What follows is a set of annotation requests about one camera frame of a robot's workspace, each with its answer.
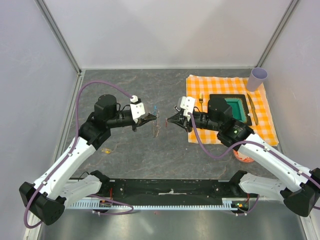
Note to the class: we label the gold knife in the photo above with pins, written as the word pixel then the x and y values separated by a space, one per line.
pixel 253 108

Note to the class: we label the orange checkered cloth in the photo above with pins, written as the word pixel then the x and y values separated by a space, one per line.
pixel 235 85

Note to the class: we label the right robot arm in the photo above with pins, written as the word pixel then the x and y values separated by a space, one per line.
pixel 296 186

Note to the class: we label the green square plate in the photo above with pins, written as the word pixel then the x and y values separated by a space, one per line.
pixel 238 102

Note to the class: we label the lilac cup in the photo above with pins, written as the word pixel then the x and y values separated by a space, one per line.
pixel 257 76

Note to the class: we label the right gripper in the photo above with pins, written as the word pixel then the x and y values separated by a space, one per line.
pixel 185 121

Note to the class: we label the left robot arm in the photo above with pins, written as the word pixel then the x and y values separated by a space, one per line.
pixel 48 196

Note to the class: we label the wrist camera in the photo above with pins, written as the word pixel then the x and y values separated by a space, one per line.
pixel 186 104
pixel 136 103

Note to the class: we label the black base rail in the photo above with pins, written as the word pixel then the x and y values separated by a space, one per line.
pixel 170 191

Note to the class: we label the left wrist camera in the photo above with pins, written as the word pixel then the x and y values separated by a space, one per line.
pixel 136 103

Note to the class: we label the slotted cable duct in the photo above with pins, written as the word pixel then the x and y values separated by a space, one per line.
pixel 96 204

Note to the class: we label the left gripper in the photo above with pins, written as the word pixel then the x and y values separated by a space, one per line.
pixel 143 120

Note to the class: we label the gold fork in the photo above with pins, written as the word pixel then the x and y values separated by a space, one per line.
pixel 201 100

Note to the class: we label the small yellow key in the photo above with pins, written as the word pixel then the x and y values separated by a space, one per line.
pixel 106 150

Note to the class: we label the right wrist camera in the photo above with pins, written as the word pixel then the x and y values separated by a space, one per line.
pixel 186 104

